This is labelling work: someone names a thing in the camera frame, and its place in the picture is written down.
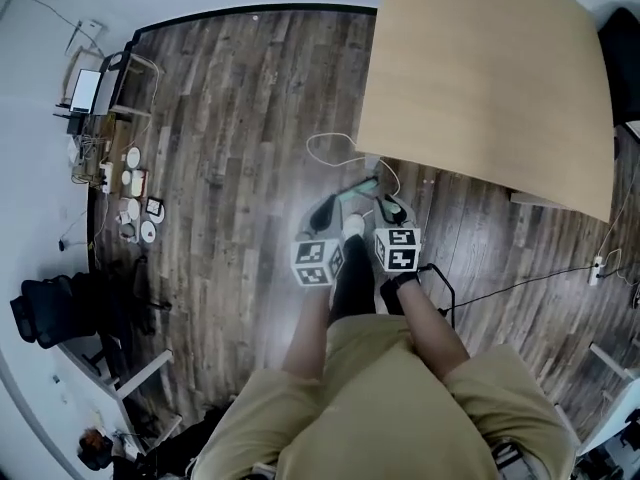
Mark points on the black wrist watch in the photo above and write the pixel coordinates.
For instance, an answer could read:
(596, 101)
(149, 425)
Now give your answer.
(407, 279)

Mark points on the light wooden frame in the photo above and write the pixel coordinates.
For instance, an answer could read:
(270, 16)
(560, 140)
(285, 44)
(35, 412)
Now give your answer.
(69, 70)

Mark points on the white table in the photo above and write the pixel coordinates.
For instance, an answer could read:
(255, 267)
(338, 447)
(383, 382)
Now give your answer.
(615, 408)

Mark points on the person's beige shirt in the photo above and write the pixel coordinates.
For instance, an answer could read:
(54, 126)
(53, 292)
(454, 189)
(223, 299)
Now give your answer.
(380, 408)

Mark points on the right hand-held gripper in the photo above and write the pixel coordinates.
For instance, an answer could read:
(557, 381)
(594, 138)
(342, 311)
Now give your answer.
(400, 253)

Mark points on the person's white left shoe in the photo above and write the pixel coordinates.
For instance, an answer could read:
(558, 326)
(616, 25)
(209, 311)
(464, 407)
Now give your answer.
(354, 224)

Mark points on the black antenna router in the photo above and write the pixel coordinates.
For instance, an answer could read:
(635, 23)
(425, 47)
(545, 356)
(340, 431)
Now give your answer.
(75, 125)

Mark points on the reddish brown bundle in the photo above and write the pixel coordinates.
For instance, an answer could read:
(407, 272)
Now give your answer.
(95, 448)

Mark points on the small white round dish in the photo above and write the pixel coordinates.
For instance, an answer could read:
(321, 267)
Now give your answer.
(126, 176)

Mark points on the brown cardboard box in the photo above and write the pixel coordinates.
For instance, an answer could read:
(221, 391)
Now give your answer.
(117, 143)

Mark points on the black mesh office chair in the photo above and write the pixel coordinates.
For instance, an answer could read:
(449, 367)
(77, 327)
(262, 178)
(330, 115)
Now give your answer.
(55, 308)

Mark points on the person's right forearm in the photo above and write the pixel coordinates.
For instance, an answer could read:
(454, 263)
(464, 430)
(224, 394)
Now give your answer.
(430, 328)

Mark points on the white round plate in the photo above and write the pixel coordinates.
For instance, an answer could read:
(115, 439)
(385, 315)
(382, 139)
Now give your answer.
(132, 209)

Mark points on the white wall box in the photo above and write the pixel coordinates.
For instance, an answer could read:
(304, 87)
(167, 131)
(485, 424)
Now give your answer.
(95, 27)

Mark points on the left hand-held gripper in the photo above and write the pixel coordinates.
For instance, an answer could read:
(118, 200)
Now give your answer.
(312, 260)

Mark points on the person's left forearm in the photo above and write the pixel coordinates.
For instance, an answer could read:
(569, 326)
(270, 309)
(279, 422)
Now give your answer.
(307, 333)

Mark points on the black picture frame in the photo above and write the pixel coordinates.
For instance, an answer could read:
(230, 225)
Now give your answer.
(155, 206)

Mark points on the light wooden table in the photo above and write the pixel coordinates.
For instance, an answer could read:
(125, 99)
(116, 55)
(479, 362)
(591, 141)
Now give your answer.
(475, 93)

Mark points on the large white plate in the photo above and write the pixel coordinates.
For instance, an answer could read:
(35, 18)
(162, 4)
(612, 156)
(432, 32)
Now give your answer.
(133, 158)

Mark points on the grey bowl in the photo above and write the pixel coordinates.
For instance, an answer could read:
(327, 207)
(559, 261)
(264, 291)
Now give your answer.
(127, 231)

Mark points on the grey side table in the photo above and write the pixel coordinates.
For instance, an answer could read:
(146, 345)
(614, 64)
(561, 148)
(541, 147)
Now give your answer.
(112, 85)

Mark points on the green handled tool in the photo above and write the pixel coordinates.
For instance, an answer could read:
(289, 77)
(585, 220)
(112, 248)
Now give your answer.
(360, 189)

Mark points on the person's black trousers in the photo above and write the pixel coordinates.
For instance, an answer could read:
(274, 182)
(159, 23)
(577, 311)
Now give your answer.
(355, 278)

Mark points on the white plate with red mark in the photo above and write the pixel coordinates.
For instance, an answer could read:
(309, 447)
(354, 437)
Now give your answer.
(149, 230)

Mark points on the black bag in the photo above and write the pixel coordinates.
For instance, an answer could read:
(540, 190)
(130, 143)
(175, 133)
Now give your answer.
(195, 438)

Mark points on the white desk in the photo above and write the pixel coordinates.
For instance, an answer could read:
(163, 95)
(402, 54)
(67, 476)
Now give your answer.
(75, 368)

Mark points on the red rimmed white box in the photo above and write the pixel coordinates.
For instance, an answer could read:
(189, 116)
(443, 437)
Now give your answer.
(139, 181)

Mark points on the small white cup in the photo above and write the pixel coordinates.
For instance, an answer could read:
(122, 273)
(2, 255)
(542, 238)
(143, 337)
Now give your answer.
(122, 216)

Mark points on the white power strip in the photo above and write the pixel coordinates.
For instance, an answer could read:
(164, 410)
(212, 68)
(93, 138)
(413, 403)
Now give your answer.
(595, 270)
(106, 175)

